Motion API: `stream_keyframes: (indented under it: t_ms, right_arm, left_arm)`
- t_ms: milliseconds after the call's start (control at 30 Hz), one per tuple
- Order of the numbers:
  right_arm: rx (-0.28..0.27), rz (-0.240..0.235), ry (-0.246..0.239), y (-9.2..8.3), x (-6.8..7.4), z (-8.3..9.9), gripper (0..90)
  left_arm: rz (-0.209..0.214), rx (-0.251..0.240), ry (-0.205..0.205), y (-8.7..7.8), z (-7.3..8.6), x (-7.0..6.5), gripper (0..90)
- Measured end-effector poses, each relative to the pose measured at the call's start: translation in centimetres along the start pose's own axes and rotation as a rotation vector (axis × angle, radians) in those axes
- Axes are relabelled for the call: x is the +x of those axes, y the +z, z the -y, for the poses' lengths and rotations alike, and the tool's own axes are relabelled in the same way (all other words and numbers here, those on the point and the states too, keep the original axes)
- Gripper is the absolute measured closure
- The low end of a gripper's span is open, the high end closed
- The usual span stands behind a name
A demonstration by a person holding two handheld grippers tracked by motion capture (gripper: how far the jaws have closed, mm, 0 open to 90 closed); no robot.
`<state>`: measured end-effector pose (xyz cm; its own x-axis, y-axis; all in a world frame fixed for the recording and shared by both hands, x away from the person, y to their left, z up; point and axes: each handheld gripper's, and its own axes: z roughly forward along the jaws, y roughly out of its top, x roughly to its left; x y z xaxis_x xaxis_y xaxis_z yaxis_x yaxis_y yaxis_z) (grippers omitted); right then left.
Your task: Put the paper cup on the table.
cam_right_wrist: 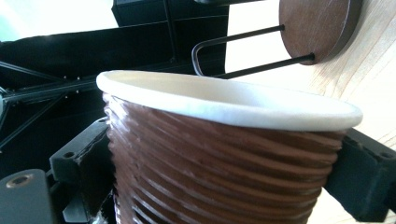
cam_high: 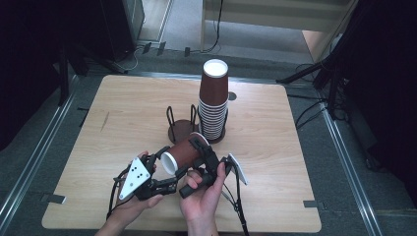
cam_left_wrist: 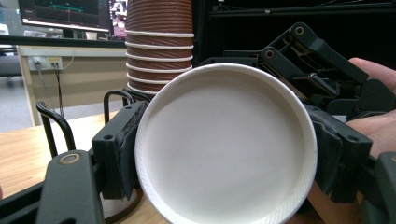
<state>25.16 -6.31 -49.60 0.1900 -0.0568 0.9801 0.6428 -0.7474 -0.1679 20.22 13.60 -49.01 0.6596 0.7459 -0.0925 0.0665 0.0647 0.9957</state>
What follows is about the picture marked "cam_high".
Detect white floor cable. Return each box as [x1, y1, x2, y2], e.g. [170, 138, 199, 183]
[113, 45, 146, 74]

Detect stack of brown paper cups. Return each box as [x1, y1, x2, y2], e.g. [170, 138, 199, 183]
[197, 58, 229, 142]

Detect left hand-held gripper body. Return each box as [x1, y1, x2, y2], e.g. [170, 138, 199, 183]
[117, 152, 180, 202]

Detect white-lined brown paper cup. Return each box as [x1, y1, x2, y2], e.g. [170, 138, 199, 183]
[160, 131, 210, 176]

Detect black tripod stand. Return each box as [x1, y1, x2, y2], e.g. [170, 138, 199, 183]
[275, 55, 349, 120]

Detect metal floor rail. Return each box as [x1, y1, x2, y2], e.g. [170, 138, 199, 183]
[0, 75, 81, 227]
[319, 101, 386, 236]

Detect black metal stand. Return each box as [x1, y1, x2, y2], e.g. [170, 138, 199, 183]
[57, 42, 130, 106]

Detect dark double cup holder rack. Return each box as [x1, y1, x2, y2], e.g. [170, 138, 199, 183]
[165, 104, 229, 146]

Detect person's right hand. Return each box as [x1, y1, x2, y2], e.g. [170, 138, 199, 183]
[179, 161, 228, 228]

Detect left hand-held gripper cable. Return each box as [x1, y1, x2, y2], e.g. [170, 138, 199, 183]
[105, 165, 133, 221]

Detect white furniture frame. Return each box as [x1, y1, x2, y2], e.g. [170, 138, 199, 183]
[200, 0, 359, 52]

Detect black cabinet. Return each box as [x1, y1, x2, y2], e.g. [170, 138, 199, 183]
[99, 0, 146, 62]

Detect hanging black cable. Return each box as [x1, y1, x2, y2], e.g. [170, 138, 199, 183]
[190, 0, 225, 54]

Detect hand-held gripper cable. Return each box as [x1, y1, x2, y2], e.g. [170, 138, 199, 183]
[105, 165, 133, 221]
[221, 163, 251, 236]

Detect grey tape strip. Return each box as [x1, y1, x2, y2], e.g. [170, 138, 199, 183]
[40, 193, 67, 206]
[302, 199, 328, 211]

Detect right hand-held gripper cable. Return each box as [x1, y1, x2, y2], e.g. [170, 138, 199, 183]
[221, 163, 251, 236]

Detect person's left hand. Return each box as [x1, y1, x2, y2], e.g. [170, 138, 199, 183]
[109, 150, 164, 227]

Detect black floor cables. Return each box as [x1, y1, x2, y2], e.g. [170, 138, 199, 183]
[287, 93, 329, 130]

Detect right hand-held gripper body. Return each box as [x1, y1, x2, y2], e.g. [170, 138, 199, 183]
[178, 146, 250, 200]

